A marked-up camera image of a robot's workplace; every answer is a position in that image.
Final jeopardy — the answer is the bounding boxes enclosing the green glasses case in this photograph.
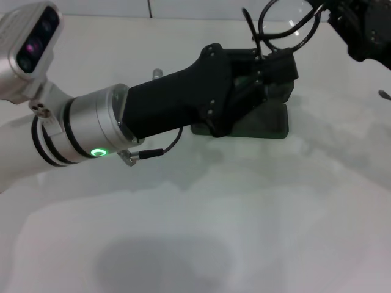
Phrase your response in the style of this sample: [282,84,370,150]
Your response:
[191,76,296,140]

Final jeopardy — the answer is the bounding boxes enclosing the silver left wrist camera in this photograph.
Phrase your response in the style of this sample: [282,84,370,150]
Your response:
[0,1,65,101]

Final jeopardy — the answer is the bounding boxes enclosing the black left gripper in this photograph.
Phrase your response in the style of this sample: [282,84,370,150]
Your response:
[120,43,270,140]

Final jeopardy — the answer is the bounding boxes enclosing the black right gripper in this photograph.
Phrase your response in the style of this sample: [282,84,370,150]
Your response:
[306,0,391,70]

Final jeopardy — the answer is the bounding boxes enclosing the black glasses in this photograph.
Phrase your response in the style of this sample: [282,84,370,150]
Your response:
[241,0,391,100]

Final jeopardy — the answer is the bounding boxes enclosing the silver camera mount bracket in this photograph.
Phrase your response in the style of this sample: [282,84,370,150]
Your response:
[29,79,74,137]

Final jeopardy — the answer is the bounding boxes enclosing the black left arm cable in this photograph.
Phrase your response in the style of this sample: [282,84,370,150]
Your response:
[117,126,184,168]

